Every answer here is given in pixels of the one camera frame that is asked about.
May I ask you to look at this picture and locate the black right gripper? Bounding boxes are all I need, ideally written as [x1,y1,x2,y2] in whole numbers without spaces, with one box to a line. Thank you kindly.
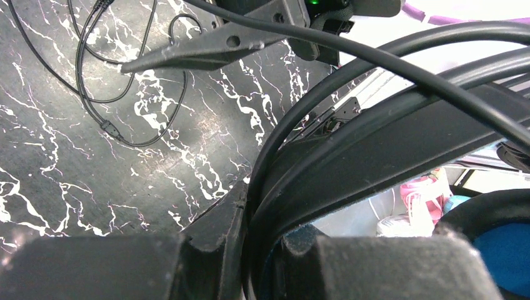
[215,0,404,35]

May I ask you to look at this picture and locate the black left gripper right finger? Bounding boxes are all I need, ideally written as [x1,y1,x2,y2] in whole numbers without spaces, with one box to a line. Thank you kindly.
[273,225,502,299]

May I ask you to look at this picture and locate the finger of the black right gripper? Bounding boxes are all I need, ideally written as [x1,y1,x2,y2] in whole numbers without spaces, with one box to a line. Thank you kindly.
[121,1,310,73]

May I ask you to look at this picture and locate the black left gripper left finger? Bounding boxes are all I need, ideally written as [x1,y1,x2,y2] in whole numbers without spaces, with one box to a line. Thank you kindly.
[1,182,248,299]

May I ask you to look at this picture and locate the blue black headphones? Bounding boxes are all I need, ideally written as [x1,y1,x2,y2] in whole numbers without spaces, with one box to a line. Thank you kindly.
[194,1,529,299]

